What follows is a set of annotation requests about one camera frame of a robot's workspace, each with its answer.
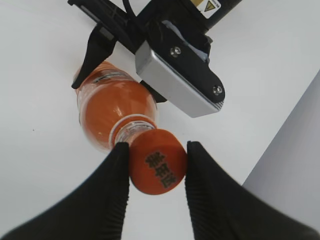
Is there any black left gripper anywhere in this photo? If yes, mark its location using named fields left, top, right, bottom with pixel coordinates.
left=68, top=0, right=213, bottom=90

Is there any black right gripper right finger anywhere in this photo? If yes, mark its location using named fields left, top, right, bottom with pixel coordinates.
left=185, top=141, right=320, bottom=240

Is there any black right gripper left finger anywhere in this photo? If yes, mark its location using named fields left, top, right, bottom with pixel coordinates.
left=2, top=142, right=130, bottom=240

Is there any orange soda plastic bottle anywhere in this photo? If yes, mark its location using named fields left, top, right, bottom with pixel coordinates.
left=75, top=61, right=158, bottom=152

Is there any orange bottle cap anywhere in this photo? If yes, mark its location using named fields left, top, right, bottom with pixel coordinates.
left=129, top=128, right=188, bottom=195

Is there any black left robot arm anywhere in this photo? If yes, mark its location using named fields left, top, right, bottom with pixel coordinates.
left=69, top=0, right=238, bottom=104

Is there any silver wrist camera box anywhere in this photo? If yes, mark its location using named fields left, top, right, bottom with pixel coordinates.
left=135, top=20, right=226, bottom=118

